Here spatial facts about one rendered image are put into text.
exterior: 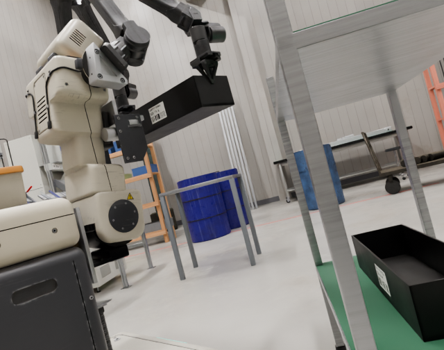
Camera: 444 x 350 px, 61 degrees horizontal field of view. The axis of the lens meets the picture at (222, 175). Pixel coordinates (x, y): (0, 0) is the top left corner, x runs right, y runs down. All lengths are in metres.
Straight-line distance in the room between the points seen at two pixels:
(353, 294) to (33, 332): 0.66
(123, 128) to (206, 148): 8.30
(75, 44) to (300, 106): 0.89
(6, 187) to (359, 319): 0.88
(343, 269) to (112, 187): 0.80
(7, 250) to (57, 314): 0.18
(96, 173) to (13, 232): 0.36
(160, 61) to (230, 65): 1.82
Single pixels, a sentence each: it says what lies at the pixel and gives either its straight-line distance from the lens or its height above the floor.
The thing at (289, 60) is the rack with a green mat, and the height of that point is 0.91.
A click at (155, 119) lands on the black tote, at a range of 1.48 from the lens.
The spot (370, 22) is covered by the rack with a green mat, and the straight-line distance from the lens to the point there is 0.66.
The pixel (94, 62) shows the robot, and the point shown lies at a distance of 1.17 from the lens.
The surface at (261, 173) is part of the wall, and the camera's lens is 9.35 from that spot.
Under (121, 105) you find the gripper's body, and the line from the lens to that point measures 1.78.
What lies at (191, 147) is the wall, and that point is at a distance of 9.62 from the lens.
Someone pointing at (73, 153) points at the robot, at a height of 0.95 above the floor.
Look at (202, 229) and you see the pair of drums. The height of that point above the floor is 0.18.
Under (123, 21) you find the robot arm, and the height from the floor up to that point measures 1.32.
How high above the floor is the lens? 0.74
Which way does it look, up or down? 1 degrees up
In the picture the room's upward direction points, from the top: 15 degrees counter-clockwise
